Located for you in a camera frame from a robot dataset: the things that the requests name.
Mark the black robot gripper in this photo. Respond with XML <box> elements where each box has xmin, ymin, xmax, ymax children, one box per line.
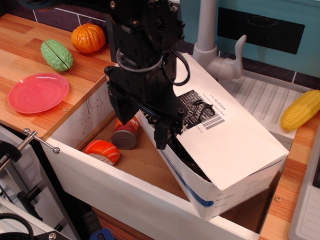
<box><xmin>104</xmin><ymin>40</ymin><xmax>188</xmax><ymax>150</ymax></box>

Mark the white cardboard box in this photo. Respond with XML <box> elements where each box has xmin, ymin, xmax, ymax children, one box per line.
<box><xmin>136</xmin><ymin>51</ymin><xmax>290</xmax><ymax>222</ymax></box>

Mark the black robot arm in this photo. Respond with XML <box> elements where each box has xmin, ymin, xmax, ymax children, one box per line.
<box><xmin>66</xmin><ymin>0</ymin><xmax>188</xmax><ymax>150</ymax></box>

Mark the orange toy can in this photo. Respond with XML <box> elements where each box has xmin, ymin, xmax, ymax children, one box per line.
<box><xmin>111</xmin><ymin>116</ymin><xmax>140</xmax><ymax>150</ymax></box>

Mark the salmon sushi toy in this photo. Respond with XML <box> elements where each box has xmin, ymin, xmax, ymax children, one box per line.
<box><xmin>84</xmin><ymin>139</ymin><xmax>121</xmax><ymax>166</ymax></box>

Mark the white toy sink basin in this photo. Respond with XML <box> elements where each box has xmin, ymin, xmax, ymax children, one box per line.
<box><xmin>44</xmin><ymin>73</ymin><xmax>273</xmax><ymax>240</ymax></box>

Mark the grey toy faucet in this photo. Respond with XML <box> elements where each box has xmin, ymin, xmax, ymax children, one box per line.
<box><xmin>192</xmin><ymin>0</ymin><xmax>247</xmax><ymax>82</ymax></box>

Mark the orange toy pumpkin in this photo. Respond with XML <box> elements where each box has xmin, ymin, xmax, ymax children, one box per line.
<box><xmin>71</xmin><ymin>23</ymin><xmax>106</xmax><ymax>54</ymax></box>

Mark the green toy cabbage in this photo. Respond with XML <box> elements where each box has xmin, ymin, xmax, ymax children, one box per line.
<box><xmin>40</xmin><ymin>39</ymin><xmax>74</xmax><ymax>72</ymax></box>

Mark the pink plastic plate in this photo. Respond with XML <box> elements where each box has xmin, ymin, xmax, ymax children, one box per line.
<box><xmin>7</xmin><ymin>73</ymin><xmax>70</xmax><ymax>114</ymax></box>

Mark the white drying rack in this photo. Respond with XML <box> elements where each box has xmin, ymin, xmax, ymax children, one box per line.
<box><xmin>220</xmin><ymin>70</ymin><xmax>311</xmax><ymax>145</ymax></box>

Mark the metal clamp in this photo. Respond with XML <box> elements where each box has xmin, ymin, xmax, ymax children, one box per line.
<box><xmin>0</xmin><ymin>128</ymin><xmax>60</xmax><ymax>172</ymax></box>

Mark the yellow toy corn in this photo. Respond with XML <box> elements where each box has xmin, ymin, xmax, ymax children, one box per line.
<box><xmin>280</xmin><ymin>89</ymin><xmax>320</xmax><ymax>131</ymax></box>

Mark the teal toy oven panel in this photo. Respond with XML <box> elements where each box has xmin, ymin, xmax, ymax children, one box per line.
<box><xmin>180</xmin><ymin>0</ymin><xmax>320</xmax><ymax>77</ymax></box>

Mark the black cable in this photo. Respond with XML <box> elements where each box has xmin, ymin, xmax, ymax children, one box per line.
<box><xmin>162</xmin><ymin>47</ymin><xmax>191</xmax><ymax>87</ymax></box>

